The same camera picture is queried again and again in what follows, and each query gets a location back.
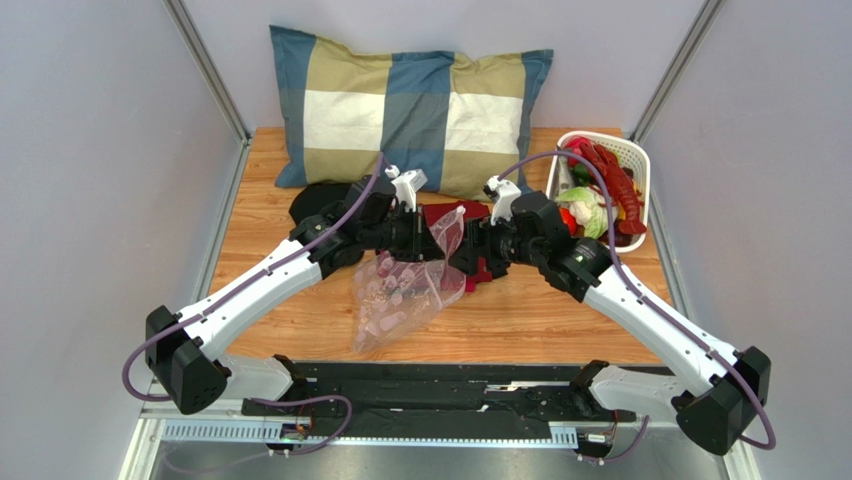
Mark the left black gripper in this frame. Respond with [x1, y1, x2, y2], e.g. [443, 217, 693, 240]
[360, 205, 445, 264]

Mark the clear zip top bag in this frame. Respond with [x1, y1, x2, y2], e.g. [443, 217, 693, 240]
[350, 205, 469, 355]

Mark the red toy lobster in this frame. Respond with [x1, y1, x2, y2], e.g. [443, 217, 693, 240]
[566, 137, 647, 235]

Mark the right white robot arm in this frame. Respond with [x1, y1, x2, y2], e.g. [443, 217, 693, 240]
[450, 192, 772, 456]

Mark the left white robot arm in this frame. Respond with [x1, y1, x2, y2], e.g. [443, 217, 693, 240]
[144, 169, 445, 415]

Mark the black folded cloth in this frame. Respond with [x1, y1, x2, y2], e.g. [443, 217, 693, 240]
[466, 256, 510, 290]

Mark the dark red folded cloth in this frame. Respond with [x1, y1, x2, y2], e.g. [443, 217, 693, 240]
[423, 200, 494, 294]

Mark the toy cauliflower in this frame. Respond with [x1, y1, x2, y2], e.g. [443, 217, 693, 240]
[556, 187, 611, 239]

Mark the white plastic basket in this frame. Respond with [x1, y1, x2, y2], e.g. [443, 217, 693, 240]
[545, 130, 650, 243]

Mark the green toy avocado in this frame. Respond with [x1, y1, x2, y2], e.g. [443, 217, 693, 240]
[571, 163, 595, 187]

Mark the black cap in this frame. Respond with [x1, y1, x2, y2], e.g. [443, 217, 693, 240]
[289, 183, 364, 234]

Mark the blue beige checked pillow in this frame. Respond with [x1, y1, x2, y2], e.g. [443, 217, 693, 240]
[269, 26, 554, 199]

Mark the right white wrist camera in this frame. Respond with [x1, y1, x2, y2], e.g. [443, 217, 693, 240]
[483, 176, 521, 226]

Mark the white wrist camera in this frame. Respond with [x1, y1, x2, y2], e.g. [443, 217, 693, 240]
[384, 165, 428, 212]
[483, 176, 521, 226]

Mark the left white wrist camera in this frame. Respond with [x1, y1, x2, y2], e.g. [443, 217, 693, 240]
[384, 165, 428, 212]

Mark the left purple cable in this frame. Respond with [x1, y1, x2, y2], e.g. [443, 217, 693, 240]
[121, 151, 401, 457]

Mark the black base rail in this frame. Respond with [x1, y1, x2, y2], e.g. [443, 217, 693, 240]
[241, 362, 637, 440]

